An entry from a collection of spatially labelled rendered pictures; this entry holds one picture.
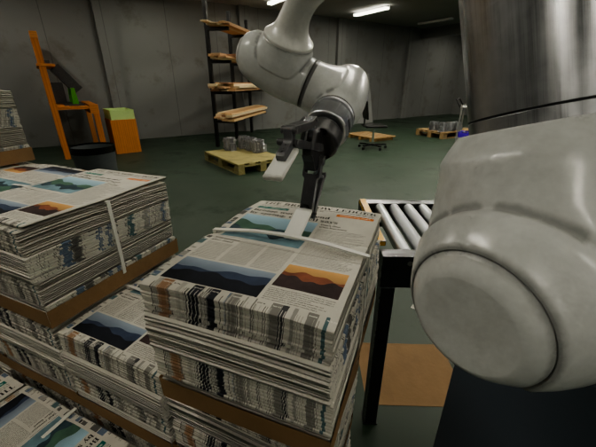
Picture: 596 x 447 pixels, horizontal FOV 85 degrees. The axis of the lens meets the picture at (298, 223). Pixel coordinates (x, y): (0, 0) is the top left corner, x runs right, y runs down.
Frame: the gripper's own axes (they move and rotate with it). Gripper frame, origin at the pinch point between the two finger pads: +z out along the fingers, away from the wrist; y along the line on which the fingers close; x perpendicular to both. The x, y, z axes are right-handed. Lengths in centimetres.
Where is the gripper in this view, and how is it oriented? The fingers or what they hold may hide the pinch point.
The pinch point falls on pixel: (285, 207)
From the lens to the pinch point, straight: 52.0
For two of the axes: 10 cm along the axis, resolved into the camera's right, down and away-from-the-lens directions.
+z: -3.5, 7.4, -5.7
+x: -9.2, -1.6, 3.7
